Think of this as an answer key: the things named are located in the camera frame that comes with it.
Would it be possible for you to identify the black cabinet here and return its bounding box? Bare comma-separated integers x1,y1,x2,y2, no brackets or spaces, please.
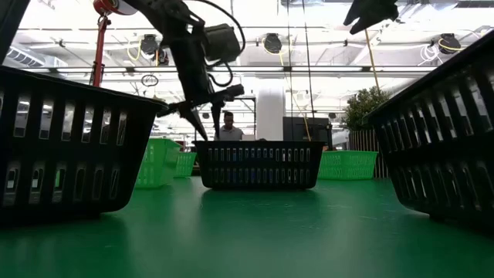
283,117,333,143

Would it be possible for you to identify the green table mat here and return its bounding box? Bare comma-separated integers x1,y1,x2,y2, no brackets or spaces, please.
0,175,494,278

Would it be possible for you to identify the green plastic basket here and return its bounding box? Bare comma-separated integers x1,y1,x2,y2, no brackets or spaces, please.
317,150,380,181
134,137,182,190
174,151,198,179

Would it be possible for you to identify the black ceiling cable reel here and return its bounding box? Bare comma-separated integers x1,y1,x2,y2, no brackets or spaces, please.
263,32,283,55
139,33,160,56
438,32,462,55

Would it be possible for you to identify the potted green plant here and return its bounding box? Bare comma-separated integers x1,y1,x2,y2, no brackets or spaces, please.
342,85,391,179

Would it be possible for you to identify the red desk lamp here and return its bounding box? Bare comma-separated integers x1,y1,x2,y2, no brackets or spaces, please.
89,0,139,89

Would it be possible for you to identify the yellow cable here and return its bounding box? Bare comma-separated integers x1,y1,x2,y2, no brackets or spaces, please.
364,29,382,94

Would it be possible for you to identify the black metal frame stand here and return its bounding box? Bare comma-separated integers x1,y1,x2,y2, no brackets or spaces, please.
231,96,258,142

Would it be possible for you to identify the black cable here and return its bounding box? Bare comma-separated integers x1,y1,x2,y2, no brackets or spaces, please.
301,0,316,142

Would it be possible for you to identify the person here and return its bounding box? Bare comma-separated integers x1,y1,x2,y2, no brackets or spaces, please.
214,110,245,142

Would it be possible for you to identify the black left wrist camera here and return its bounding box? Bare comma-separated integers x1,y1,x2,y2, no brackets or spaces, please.
202,22,242,65

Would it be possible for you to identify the black plastic basket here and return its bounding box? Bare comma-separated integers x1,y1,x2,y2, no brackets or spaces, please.
0,64,170,227
362,30,494,235
192,140,326,191

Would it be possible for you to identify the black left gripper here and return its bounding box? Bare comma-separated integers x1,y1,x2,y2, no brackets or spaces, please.
155,33,246,142

